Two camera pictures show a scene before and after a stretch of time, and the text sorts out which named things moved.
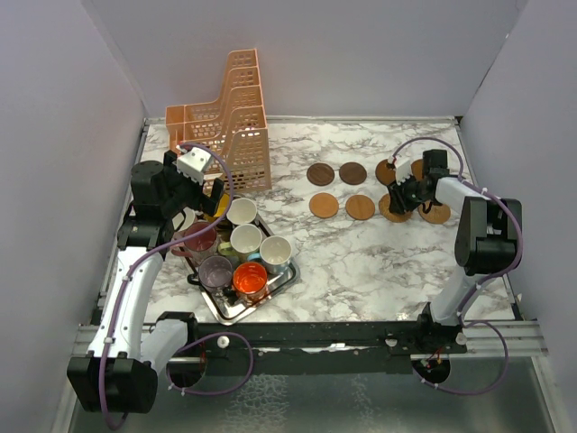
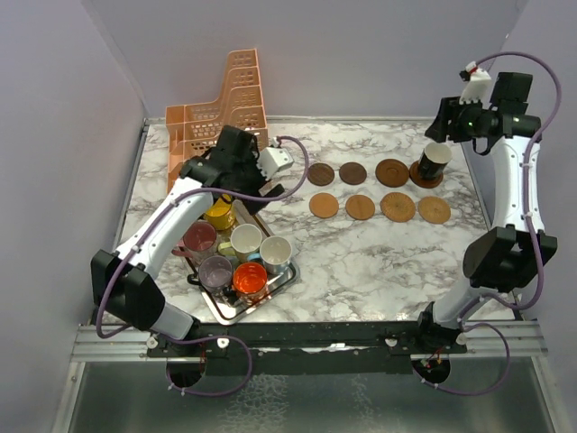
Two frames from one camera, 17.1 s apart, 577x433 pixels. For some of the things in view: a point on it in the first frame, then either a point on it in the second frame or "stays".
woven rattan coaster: x=437 y=215 stays
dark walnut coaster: x=320 y=174 stays
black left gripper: x=172 y=174 -> x=256 y=192
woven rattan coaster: x=384 y=207 stays
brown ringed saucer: x=417 y=170 stays
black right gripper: x=398 y=203 -> x=450 y=109
